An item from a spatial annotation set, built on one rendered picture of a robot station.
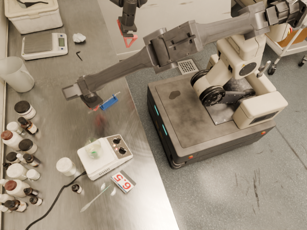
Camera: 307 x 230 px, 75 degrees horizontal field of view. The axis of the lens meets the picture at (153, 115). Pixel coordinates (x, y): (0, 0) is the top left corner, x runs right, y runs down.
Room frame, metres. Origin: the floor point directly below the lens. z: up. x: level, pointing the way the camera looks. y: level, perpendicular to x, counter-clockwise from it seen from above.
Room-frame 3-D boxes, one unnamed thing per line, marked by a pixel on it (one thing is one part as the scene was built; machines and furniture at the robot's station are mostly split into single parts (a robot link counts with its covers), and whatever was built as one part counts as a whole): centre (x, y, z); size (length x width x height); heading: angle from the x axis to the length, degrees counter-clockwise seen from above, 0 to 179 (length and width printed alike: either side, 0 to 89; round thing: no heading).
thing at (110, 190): (0.16, 0.16, 0.76); 0.06 x 0.06 x 0.02
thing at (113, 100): (0.59, 0.24, 0.77); 0.10 x 0.03 x 0.04; 138
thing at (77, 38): (1.07, 0.52, 0.77); 0.08 x 0.08 x 0.04; 19
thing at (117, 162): (0.29, 0.20, 0.79); 0.22 x 0.13 x 0.08; 127
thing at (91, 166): (0.27, 0.22, 0.83); 0.12 x 0.12 x 0.01; 37
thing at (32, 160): (0.25, 0.50, 0.79); 0.04 x 0.04 x 0.09
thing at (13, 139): (0.32, 0.60, 0.80); 0.06 x 0.06 x 0.11
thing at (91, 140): (0.28, 0.22, 0.88); 0.07 x 0.06 x 0.08; 30
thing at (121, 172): (0.19, 0.10, 0.77); 0.09 x 0.06 x 0.04; 52
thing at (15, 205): (0.07, 0.49, 0.80); 0.04 x 0.04 x 0.10
